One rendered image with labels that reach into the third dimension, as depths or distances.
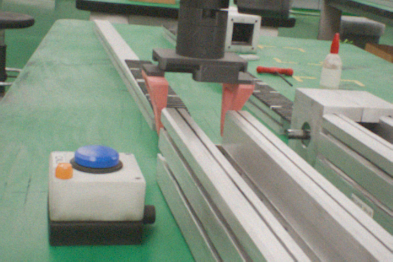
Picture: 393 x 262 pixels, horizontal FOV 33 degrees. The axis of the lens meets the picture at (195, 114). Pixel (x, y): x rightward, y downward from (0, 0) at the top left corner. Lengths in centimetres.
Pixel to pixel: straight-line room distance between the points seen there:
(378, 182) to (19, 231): 34
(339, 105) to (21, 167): 37
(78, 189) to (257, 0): 30
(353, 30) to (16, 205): 511
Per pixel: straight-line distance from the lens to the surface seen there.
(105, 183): 58
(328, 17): 534
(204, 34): 75
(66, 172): 57
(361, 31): 571
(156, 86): 74
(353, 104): 81
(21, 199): 69
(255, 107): 110
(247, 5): 74
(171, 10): 274
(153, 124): 94
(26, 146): 85
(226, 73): 76
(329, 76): 133
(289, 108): 102
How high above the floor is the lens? 104
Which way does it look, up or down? 14 degrees down
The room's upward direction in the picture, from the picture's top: 6 degrees clockwise
